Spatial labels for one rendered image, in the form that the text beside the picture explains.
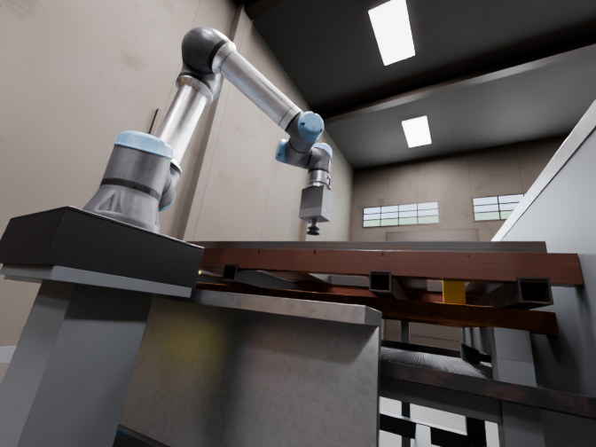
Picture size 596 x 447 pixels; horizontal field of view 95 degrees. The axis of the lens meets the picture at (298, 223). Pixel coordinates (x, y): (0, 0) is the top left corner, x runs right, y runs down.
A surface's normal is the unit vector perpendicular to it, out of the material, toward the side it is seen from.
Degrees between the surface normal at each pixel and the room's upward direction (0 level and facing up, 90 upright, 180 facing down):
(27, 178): 90
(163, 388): 90
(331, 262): 90
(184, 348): 90
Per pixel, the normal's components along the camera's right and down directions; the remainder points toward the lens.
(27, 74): 0.86, -0.06
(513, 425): -0.41, -0.33
